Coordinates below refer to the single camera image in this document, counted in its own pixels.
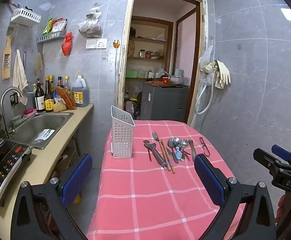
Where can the green box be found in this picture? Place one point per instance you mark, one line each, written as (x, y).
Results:
(131, 73)

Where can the white hanging towel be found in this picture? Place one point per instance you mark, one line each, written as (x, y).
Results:
(19, 80)

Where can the red peeler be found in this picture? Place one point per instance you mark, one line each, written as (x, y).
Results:
(206, 151)

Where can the green snack packet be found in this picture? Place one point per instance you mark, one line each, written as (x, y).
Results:
(47, 26)

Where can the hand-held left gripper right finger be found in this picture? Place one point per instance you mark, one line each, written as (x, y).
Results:
(209, 180)

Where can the clear plastic wall bag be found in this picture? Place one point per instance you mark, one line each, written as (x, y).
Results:
(205, 57)

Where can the steel fork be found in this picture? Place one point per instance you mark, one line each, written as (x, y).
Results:
(155, 137)

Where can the yellow label sauce bottle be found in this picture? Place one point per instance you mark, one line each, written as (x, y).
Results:
(48, 100)

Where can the chipped door frame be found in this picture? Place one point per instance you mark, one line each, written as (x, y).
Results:
(124, 55)

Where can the steel faucet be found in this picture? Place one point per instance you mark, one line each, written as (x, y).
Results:
(2, 105)

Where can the pale green container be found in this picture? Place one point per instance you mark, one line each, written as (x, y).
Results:
(179, 72)

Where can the red snack packet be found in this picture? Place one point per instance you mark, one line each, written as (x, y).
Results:
(59, 26)

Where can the wooden cutting board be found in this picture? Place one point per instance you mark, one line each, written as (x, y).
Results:
(155, 83)

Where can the wooden chopstick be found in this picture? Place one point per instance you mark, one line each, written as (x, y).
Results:
(165, 155)
(168, 155)

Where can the steel sink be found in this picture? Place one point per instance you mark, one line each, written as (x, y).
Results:
(35, 127)

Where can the wooden grater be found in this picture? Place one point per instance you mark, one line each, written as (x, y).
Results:
(7, 57)

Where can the pink checked tablecloth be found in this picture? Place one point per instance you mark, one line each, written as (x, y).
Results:
(148, 192)

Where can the white wall switch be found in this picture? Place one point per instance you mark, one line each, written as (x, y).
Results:
(91, 43)

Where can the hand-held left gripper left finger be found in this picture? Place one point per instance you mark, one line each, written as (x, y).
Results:
(76, 177)

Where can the orange wall hook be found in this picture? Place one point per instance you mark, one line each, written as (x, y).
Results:
(116, 43)

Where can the white wall basket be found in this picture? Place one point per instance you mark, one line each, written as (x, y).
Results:
(25, 16)

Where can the pair of cream rubber gloves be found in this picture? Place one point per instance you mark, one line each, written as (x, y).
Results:
(221, 72)

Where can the beige hanging loofah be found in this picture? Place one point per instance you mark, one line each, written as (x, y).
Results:
(38, 65)

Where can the clear bag of dried goods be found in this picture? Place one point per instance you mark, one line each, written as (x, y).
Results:
(90, 26)

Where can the steel pot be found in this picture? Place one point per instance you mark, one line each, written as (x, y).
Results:
(176, 79)

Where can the white floor plastic bag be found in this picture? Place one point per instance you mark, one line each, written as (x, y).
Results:
(130, 107)

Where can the white perforated utensil holder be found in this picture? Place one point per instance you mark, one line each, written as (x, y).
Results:
(123, 135)

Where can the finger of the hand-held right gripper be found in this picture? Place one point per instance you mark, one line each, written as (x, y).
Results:
(263, 156)
(280, 152)

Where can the orange food packet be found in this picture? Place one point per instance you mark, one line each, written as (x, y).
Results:
(65, 97)

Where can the black wall socket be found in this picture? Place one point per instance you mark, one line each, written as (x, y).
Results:
(15, 98)

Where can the black induction cooker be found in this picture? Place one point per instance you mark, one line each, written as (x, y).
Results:
(8, 165)

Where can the person's right hand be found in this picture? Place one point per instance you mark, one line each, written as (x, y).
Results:
(281, 206)

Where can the wooden shelf unit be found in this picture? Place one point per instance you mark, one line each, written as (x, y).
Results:
(148, 40)

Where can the cream food bag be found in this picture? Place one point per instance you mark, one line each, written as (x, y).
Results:
(59, 107)

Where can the grey wall shelf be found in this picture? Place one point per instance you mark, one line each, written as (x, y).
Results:
(51, 36)

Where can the red plastic bag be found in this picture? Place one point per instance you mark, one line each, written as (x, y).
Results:
(67, 43)

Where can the thin bronze spoon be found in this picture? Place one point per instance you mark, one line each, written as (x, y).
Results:
(146, 141)

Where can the grey fridge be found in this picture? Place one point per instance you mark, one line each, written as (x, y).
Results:
(165, 102)

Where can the pink soap dish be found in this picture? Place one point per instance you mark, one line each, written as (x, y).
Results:
(30, 112)

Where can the glass jar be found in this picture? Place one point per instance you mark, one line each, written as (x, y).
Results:
(142, 53)

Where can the white wall socket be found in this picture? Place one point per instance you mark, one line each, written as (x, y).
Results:
(101, 43)

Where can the red cup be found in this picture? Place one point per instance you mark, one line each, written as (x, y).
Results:
(165, 80)

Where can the large oil jug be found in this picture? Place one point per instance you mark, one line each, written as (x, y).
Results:
(80, 92)

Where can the pale green cup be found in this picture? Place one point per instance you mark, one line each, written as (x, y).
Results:
(18, 121)

